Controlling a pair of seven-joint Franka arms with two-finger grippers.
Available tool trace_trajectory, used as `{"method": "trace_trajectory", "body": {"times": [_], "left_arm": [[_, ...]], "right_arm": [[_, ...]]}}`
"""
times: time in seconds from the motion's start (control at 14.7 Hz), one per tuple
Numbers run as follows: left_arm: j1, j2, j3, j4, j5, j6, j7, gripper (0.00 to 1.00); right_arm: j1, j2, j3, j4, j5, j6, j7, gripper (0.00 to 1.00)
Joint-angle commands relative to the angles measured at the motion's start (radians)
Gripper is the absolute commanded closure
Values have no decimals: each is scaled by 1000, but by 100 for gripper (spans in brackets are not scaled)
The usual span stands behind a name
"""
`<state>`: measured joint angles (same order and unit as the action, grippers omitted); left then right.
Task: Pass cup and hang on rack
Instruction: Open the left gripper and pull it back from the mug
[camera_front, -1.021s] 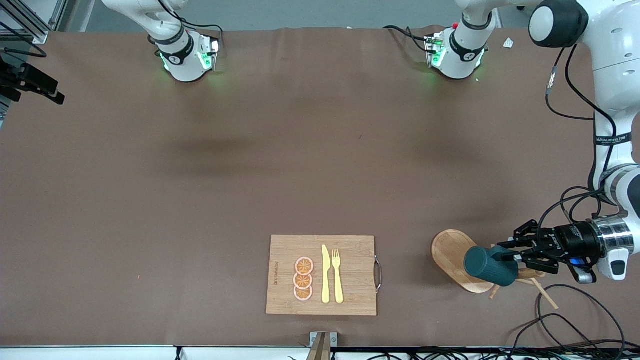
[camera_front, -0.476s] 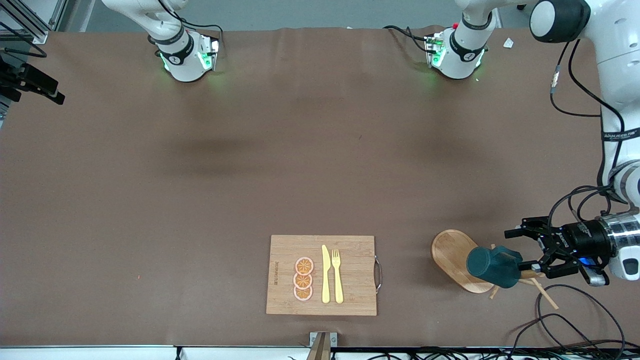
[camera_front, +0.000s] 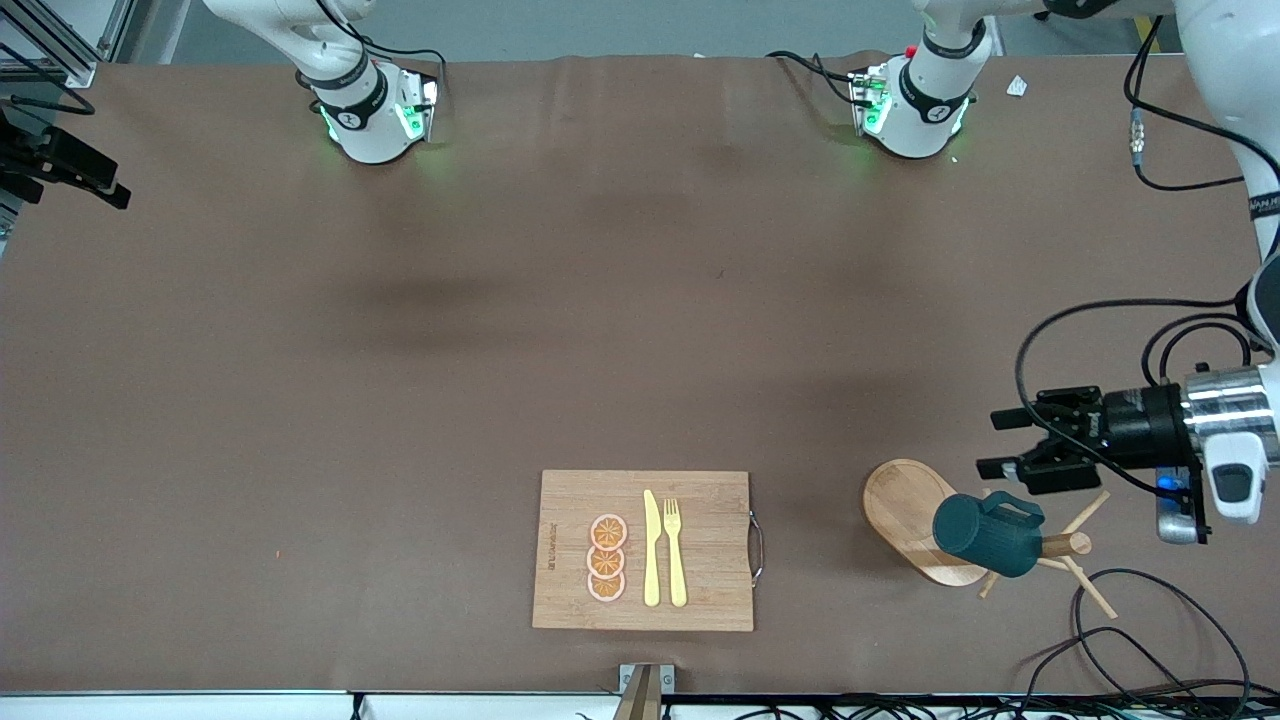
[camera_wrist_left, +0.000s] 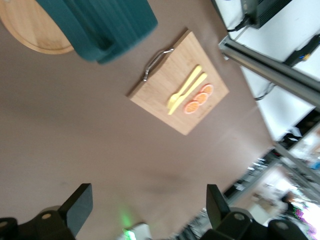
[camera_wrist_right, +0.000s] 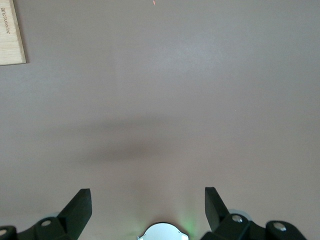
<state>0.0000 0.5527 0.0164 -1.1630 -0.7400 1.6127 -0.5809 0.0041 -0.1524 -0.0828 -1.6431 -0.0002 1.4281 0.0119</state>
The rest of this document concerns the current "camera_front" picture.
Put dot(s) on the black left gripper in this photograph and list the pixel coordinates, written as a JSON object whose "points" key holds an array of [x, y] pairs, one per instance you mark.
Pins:
{"points": [[1143, 424]]}

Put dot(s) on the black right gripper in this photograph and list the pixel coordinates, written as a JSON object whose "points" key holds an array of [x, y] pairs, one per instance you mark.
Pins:
{"points": [[62, 158]]}

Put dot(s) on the dark green cup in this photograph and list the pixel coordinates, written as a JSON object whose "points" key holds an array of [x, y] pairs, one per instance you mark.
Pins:
{"points": [[985, 545]]}

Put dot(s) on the wooden cup rack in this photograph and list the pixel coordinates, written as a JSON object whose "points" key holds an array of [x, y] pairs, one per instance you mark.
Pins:
{"points": [[900, 500]]}

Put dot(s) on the wooden cutting board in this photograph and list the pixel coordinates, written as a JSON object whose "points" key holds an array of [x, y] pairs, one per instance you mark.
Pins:
{"points": [[710, 560]]}

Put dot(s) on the white paper scrap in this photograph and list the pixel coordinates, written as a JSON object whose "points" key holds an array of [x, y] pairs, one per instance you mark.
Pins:
{"points": [[1018, 86]]}

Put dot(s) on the yellow plastic fork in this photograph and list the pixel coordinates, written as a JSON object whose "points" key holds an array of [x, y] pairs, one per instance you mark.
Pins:
{"points": [[677, 570]]}

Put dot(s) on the yellow plastic knife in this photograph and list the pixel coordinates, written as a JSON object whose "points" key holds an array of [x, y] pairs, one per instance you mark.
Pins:
{"points": [[651, 550]]}

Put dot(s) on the toy orange slice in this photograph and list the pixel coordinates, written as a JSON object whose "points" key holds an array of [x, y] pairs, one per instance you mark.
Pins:
{"points": [[606, 587], [605, 563], [608, 532]]}

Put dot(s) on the brown table mat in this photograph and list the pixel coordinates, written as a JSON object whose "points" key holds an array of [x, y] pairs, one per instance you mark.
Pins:
{"points": [[500, 400]]}

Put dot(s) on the aluminium frame profile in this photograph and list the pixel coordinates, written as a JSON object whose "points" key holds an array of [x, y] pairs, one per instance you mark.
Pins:
{"points": [[80, 72]]}

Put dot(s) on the metal table edge bracket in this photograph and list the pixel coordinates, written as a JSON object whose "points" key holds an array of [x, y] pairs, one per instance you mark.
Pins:
{"points": [[645, 690]]}

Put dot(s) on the white table edge rail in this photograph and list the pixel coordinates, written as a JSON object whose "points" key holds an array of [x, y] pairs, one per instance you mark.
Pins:
{"points": [[150, 708]]}

